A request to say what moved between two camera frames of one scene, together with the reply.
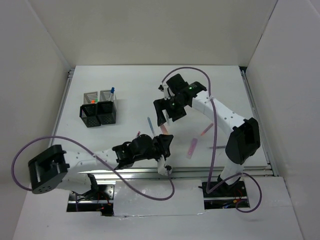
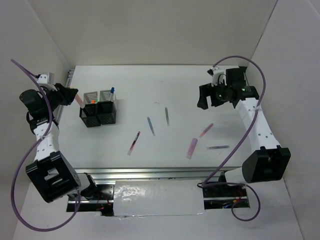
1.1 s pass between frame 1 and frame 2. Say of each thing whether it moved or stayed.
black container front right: stayed
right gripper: moved
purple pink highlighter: stayed
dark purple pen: stayed
